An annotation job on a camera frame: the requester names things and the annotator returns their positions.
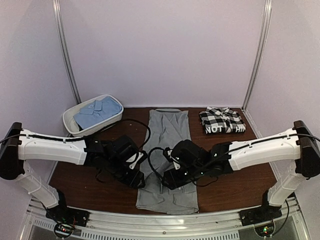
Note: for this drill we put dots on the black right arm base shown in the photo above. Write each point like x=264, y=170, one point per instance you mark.
x=260, y=214

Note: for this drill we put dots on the silver corner post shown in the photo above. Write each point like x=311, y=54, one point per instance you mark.
x=264, y=31
x=64, y=50

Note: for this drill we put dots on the aluminium front rail frame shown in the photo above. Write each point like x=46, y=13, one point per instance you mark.
x=221, y=225

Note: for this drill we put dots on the right circuit board with leds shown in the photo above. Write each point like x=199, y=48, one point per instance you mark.
x=265, y=230

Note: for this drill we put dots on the grey long sleeve shirt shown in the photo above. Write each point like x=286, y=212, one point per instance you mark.
x=168, y=127

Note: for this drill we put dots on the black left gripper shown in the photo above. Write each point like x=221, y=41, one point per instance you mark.
x=133, y=181

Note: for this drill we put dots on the black white plaid folded shirt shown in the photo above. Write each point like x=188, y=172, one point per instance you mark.
x=221, y=121

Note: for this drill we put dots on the silver left corner post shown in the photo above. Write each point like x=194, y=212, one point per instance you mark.
x=64, y=50

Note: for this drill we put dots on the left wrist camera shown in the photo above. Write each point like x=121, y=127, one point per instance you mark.
x=126, y=153

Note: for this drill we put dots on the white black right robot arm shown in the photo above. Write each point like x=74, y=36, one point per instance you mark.
x=296, y=145

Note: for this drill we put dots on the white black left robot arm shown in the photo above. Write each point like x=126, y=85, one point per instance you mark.
x=21, y=146

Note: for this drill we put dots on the white plastic laundry basket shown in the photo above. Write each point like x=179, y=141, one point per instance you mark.
x=72, y=127

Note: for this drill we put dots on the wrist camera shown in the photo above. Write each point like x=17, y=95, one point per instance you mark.
x=186, y=155
x=126, y=153

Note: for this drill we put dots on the left circuit board with leds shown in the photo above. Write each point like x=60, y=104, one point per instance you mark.
x=63, y=230

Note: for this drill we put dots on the circuit board with leds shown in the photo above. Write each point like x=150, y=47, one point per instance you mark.
x=63, y=230
x=265, y=230

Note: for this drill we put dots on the silver right corner post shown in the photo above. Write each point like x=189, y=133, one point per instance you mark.
x=264, y=31

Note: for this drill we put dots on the light blue folded shirt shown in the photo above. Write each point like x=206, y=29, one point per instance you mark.
x=97, y=112

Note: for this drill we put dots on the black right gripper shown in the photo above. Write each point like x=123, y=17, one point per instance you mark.
x=174, y=181

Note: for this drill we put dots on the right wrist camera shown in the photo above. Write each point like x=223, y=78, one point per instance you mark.
x=186, y=155

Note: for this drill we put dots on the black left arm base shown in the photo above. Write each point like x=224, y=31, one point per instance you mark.
x=67, y=215

